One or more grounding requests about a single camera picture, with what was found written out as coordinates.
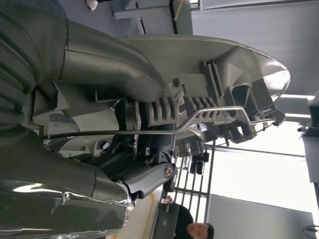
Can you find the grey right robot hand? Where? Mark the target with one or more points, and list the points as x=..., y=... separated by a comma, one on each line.
x=50, y=178

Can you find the steel workbench table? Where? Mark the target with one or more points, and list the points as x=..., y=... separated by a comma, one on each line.
x=134, y=224

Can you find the grey workbench green top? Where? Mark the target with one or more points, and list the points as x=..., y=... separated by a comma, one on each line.
x=181, y=19

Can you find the grey laptop computer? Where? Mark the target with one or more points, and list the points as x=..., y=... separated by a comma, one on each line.
x=165, y=221

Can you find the person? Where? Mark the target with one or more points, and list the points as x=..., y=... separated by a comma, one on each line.
x=92, y=4
x=183, y=221

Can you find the ceiling light strip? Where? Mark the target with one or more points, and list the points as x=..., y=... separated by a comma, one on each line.
x=298, y=115
x=298, y=96

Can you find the black window frame grid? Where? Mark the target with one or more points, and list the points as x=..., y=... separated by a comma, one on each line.
x=210, y=178

